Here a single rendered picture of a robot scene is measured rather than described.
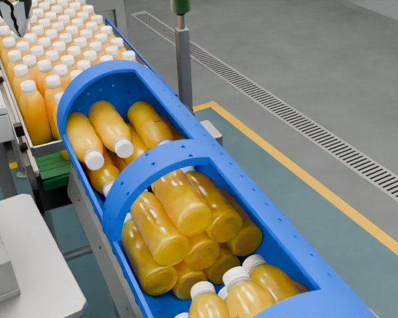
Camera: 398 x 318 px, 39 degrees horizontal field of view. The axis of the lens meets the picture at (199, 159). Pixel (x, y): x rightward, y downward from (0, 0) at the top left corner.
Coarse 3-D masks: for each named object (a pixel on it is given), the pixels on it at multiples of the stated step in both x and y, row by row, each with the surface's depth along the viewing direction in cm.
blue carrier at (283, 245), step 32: (96, 64) 129; (128, 64) 130; (64, 96) 129; (96, 96) 133; (128, 96) 137; (160, 96) 117; (64, 128) 128; (192, 128) 107; (160, 160) 96; (192, 160) 96; (224, 160) 98; (96, 192) 125; (128, 192) 95; (256, 192) 91; (256, 224) 107; (288, 224) 86; (288, 256) 98; (320, 256) 82; (320, 288) 71
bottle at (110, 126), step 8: (96, 104) 132; (104, 104) 131; (112, 104) 134; (88, 112) 133; (96, 112) 129; (104, 112) 128; (112, 112) 128; (96, 120) 128; (104, 120) 126; (112, 120) 125; (120, 120) 126; (96, 128) 127; (104, 128) 124; (112, 128) 122; (120, 128) 123; (128, 128) 125; (104, 136) 123; (112, 136) 121; (120, 136) 121; (128, 136) 123; (104, 144) 124; (112, 144) 122
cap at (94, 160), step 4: (92, 152) 120; (96, 152) 120; (88, 156) 119; (92, 156) 119; (96, 156) 119; (100, 156) 120; (88, 160) 119; (92, 160) 119; (96, 160) 120; (100, 160) 120; (88, 164) 119; (92, 164) 120; (96, 164) 120; (100, 164) 121; (92, 168) 120; (96, 168) 121
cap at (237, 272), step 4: (232, 268) 83; (236, 268) 83; (240, 268) 83; (244, 268) 83; (228, 272) 83; (232, 272) 82; (236, 272) 82; (240, 272) 82; (244, 272) 83; (224, 276) 83; (228, 276) 82; (232, 276) 82; (236, 276) 82; (240, 276) 82; (244, 276) 82; (248, 276) 83; (224, 280) 83; (228, 280) 82; (232, 280) 82; (224, 284) 84; (228, 284) 82
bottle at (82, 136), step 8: (72, 112) 132; (80, 112) 133; (72, 120) 129; (80, 120) 129; (88, 120) 132; (72, 128) 127; (80, 128) 126; (88, 128) 126; (72, 136) 125; (80, 136) 123; (88, 136) 123; (96, 136) 124; (72, 144) 124; (80, 144) 122; (88, 144) 121; (96, 144) 122; (80, 152) 121; (88, 152) 120; (80, 160) 122
